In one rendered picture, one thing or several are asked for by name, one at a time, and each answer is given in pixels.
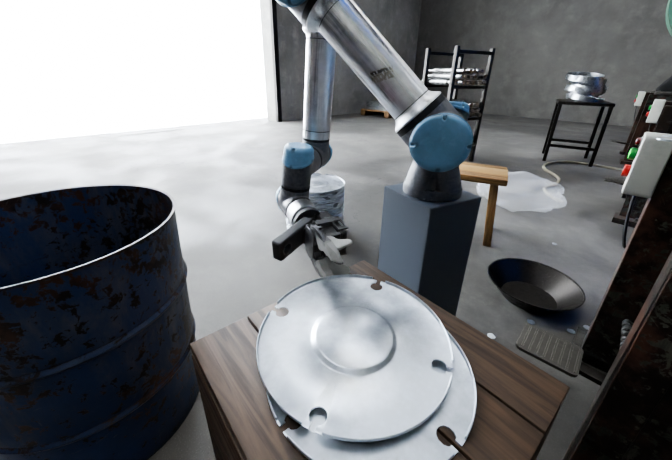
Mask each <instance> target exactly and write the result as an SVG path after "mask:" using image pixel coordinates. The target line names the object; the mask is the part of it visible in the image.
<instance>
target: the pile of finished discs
mask: <svg viewBox="0 0 672 460"><path fill-rule="evenodd" d="M446 331H447V330H446ZM447 333H448V336H449V338H450V341H451V345H452V349H453V355H454V362H453V369H450V368H447V367H446V364H445V363H443V362H442V361H439V360H434V361H433V362H432V363H431V366H432V368H433V370H434V371H436V372H437V373H440V374H444V373H446V371H447V372H451V373H453V374H452V376H453V377H452V382H451V385H450V388H449V391H448V393H447V395H446V397H445V399H444V401H443V402H442V404H441V405H440V407H439V408H438V409H437V410H436V412H435V413H434V414H433V415H432V416H431V417H430V418H429V419H427V420H426V421H425V422H424V423H422V424H421V425H420V426H418V427H416V428H415V429H413V430H411V431H409V432H407V433H405V434H402V435H400V436H397V437H394V438H390V439H386V440H381V441H374V442H350V441H342V440H337V439H333V438H329V437H326V436H323V435H320V434H318V433H315V430H316V428H317V425H319V426H321V425H323V424H324V423H325V422H326V420H327V418H328V417H327V412H326V411H325V410H324V409H323V408H320V407H317V408H314V409H313V410H311V411H310V414H309V421H311V422H312V423H311V425H310V428H309V429H307V428H305V427H304V426H302V425H301V426H300V427H299V428H297V429H294V430H291V429H290V428H288V429H287V430H285V431H284V432H283V433H284V435H285V436H286V437H287V439H288V440H289V441H290V442H291V444H292V445H293V446H294V447H295V448H296V449H297V450H298V451H299V452H300V453H301V454H303V455H304V456H305V457H306V458H307V459H309V460H451V459H452V458H453V457H454V456H455V454H456V453H457V452H458V450H457V449H455V448H454V447H453V446H452V445H451V446H449V447H448V446H446V445H443V444H442V443H441V442H440V441H439V440H438V438H437V436H436V430H437V429H438V428H439V427H443V426H444V427H447V428H449V429H450V430H451V431H452V432H453V433H454V435H455V437H456V440H455V442H457V443H458V444H459V445H460V446H463V444H464V442H465V441H466V439H467V438H468V436H469V433H470V431H471V428H472V426H473V422H474V419H475V414H476V408H477V390H476V383H475V378H474V375H473V371H472V368H471V366H470V364H469V361H468V359H467V357H466V355H465V354H464V352H463V350H462V349H461V347H460V346H459V344H458V343H457V341H456V340H455V339H454V338H453V337H452V335H451V334H450V333H449V332H448V331H447ZM267 397H268V401H269V405H270V408H271V411H272V413H273V416H274V418H275V420H276V422H277V424H278V425H279V427H281V426H283V425H284V424H285V423H286V422H285V421H284V420H285V418H286V416H287V414H286V413H285V412H283V411H282V410H281V409H280V408H279V406H278V405H277V404H276V403H275V402H274V400H273V399H272V398H271V396H270V395H269V393H268V392H267Z"/></svg>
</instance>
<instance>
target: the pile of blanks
mask: <svg viewBox="0 0 672 460"><path fill-rule="evenodd" d="M344 193H345V190H344V187H343V188H341V189H340V190H337V191H334V192H330V193H323V194H309V199H310V201H311V202H312V203H313V204H314V205H315V206H316V207H317V208H318V210H319V212H324V211H327V212H328V213H329V214H330V215H331V216H332V217H336V216H338V217H339V218H340V219H341V220H342V221H344Z"/></svg>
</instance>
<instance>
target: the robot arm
mask: <svg viewBox="0 0 672 460"><path fill-rule="evenodd" d="M276 1H277V2H278V3H279V4H280V5H282V6H284V7H288V8H289V9H290V10H291V11H292V13H293V14H294V15H295V16H296V17H297V18H298V20H299V21H300V22H301V23H302V24H303V31H304V32H305V33H306V63H305V90H304V118H303V143H301V142H293V143H291V142H290V143H287V144H286V145H285V146H284V151H283V156H282V177H281V186H280V187H279V189H278V190H277V192H276V201H277V204H278V207H279V208H280V210H281V211H282V212H283V213H284V215H285V216H286V218H287V219H288V221H289V222H290V224H291V225H292V226H291V227H290V228H288V229H287V230H286V231H284V232H283V233H282V234H280V235H279V236H277V237H276V238H275V239H273V240H272V252H273V258H274V259H277V260H279V261H283V260H284V259H285V258H286V257H288V256H289V255H290V254H291V253H292V252H294V251H295V250H296V249H297V248H298V247H299V246H301V245H302V244H303V243H304V244H305V249H306V252H307V254H308V256H309V258H310V259H311V261H312V264H313V266H314V268H315V270H316V272H317V273H318V275H319V276H320V277H325V276H331V275H341V274H349V273H350V269H349V267H347V266H344V265H338V264H343V260H342V258H341V255H345V254H346V247H347V246H349V245H351V244H352V243H353V242H352V241H351V240H350V239H347V231H346V230H345V229H348V227H347V225H346V224H345V223H344V222H343V221H342V220H341V219H340V218H339V217H338V216H336V217H332V216H331V215H330V214H329V213H328V212H327V211H324V212H319V210H318V208H317V207H316V206H315V205H314V204H313V203H312V202H311V201H310V199H309V191H310V184H311V176H312V174H314V173H315V172H316V171H318V170H319V169H320V168H322V167H324V166H325V165H326V164H327V163H328V162H329V161H330V159H331V157H332V148H331V146H330V144H329V139H330V127H331V113H332V100H333V86H334V73H335V59H336V52H337V53H338V54H339V55H340V56H341V58H342V59H343V60H344V61H345V62H346V63H347V65H348V66H349V67H350V68H351V69H352V70H353V71H354V73H355V74H356V75H357V76H358V77H359V78H360V80H361V81H362V82H363V83H364V84H365V85H366V87H367V88H368V89H369V90H370V91H371V92H372V94H373V95H374V96H375V97H376V98H377V99H378V101H379V102H380V103H381V104H382V105H383V106H384V108H385V109H386V110H387V111H388V112H389V113H390V115H391V116H392V117H393V118H394V119H395V121H396V127H395V132H396V133H397V134H398V135H399V137H400V138H401V139H402V140H403V141H404V142H405V144H406V145H407V146H408V147H409V150H410V154H411V156H412V158H413V162H412V164H411V167H410V169H409V171H408V174H407V177H406V178H405V179H404V183H403V191H404V192H405V193H406V194H408V195H409V196H412V197H414V198H417V199H421V200H426V201H433V202H449V201H454V200H457V199H459V198H460V197H461V194H462V184H461V176H460V169H459V165H460V164H462V163H463V162H464V161H465V159H466V158H467V157H468V155H469V153H470V151H471V148H472V144H473V133H472V129H471V127H470V125H469V124H468V123H467V121H468V118H469V115H470V113H469V109H470V107H469V105H468V104H467V103H465V102H457V101H448V100H447V98H446V97H445V96H444V95H443V94H442V93H441V91H430V90H428V89H427V88H426V87H425V85H424V84H423V83H422V82H421V81H420V79H419V78H418V77H417V76H416V75H415V73H414V72H413V71H412V70H411V69H410V67H409V66H408V65H407V64H406V63H405V61H404V60H403V59H402V58H401V57H400V55H399V54H398V53H397V52H396V51H395V49H394V48H393V47H392V46H391V45H390V43H389V42H388V41H387V40H386V39H385V38H384V36H383V35H382V34H381V33H380V32H379V30H378V29H377V28H376V27H375V26H374V24H373V23H372V22H371V21H370V20H369V18H368V17H367V16H366V15H365V14H364V12H363V11H362V10H361V9H360V8H359V6H358V5H357V4H356V3H355V2H354V0H276ZM338 221H340V222H341V223H342V224H343V226H341V225H340V224H339V223H338ZM318 257H319V258H318ZM321 257H323V259H322V258H321ZM324 257H325V258H324ZM336 263H337V264H336Z"/></svg>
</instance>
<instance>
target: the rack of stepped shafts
mask: <svg viewBox="0 0 672 460"><path fill-rule="evenodd" d="M460 47H461V46H455V49H454V53H447V52H431V48H426V54H425V63H424V71H423V79H422V83H423V84H424V85H425V87H449V89H448V95H447V100H448V101H457V102H465V103H467V104H468V105H469V107H470V109H469V113H470V115H469V118H468V121H471V120H476V125H475V130H474V135H473V144H472V148H471V151H470V156H469V161H470V162H472V161H473V160H474V155H475V149H476V144H477V139H478V134H479V129H480V124H481V119H482V114H483V109H484V104H485V99H486V94H487V89H488V84H489V79H490V74H491V69H492V64H493V59H494V54H495V49H496V48H490V51H476V50H462V49H460ZM464 54H479V55H489V58H488V63H487V68H486V73H485V75H478V74H474V73H483V72H484V70H483V69H475V68H462V64H463V58H464ZM430 55H441V56H453V62H452V67H445V68H434V69H429V62H430ZM458 59H459V60H458ZM457 65H458V66H457ZM428 70H429V72H433V73H432V74H428ZM428 77H431V78H428ZM427 78H428V79H427ZM477 79H484V80H477ZM459 85H483V86H459ZM458 89H482V94H481V99H480V104H479V108H478V107H472V106H477V105H478V102H470V101H469V100H459V99H457V95H458ZM475 111H477V112H475ZM474 116H477V117H474Z"/></svg>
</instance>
